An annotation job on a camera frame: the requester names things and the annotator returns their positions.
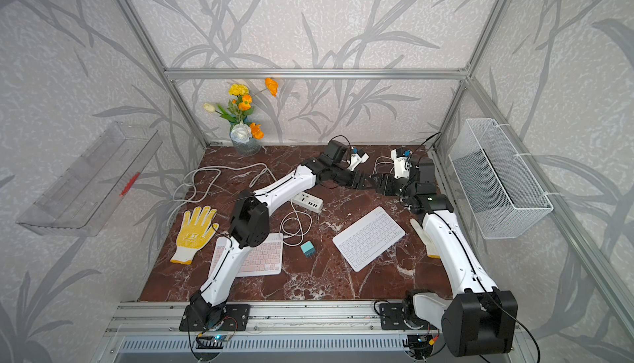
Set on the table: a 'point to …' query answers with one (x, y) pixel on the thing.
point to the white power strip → (309, 201)
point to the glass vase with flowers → (244, 136)
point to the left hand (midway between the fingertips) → (371, 187)
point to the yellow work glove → (194, 233)
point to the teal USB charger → (308, 249)
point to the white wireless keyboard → (368, 238)
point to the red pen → (130, 185)
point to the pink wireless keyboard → (265, 260)
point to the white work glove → (431, 248)
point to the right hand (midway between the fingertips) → (379, 175)
